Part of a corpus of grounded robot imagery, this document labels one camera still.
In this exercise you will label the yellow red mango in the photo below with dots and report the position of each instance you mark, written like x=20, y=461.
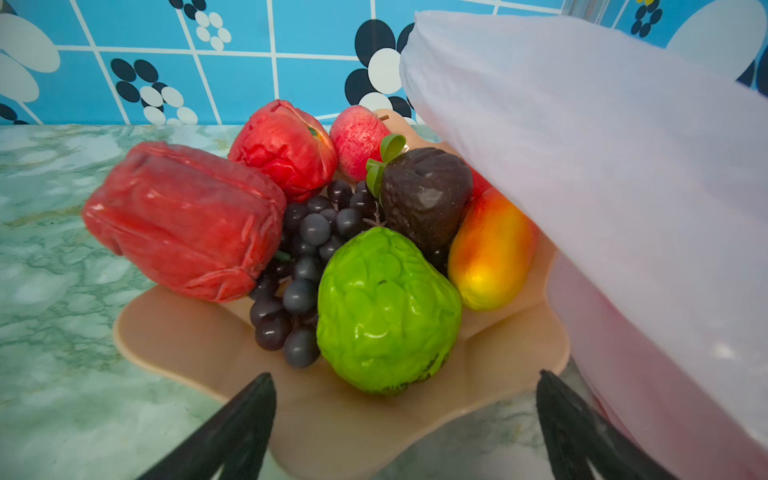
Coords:
x=492, y=253

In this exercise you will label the beige wavy fruit bowl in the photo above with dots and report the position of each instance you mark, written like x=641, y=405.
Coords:
x=325, y=428

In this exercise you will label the pink translucent plastic bag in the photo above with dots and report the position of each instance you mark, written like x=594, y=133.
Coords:
x=649, y=174

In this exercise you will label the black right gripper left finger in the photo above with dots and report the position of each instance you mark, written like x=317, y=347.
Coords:
x=232, y=444

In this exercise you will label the red bell pepper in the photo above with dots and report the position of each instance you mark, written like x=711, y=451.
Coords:
x=191, y=221

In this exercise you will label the dark brown mangosteen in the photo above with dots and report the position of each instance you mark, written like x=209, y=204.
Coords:
x=424, y=192

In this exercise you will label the dark purple grape bunch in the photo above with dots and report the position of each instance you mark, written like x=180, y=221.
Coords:
x=284, y=312

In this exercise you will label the red wrinkled apple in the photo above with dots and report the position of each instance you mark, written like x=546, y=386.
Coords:
x=289, y=146

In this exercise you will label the pink red apple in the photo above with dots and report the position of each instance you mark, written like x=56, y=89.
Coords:
x=357, y=134

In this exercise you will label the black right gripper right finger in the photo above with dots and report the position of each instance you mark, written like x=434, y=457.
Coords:
x=580, y=442

